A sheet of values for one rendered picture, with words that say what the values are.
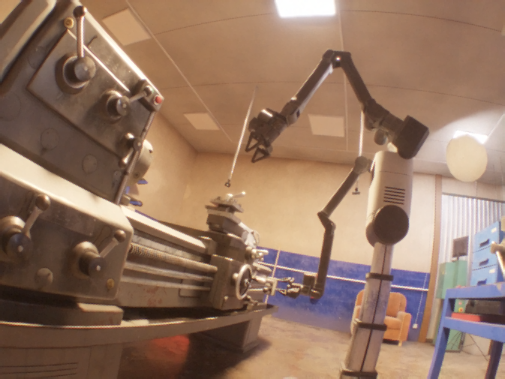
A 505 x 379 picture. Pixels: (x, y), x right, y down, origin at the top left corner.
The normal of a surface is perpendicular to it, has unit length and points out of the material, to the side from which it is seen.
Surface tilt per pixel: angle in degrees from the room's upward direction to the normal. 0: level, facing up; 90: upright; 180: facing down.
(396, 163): 90
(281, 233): 90
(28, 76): 90
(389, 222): 90
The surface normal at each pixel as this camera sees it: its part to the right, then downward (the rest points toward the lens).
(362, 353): -0.24, -0.35
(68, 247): 0.92, 0.12
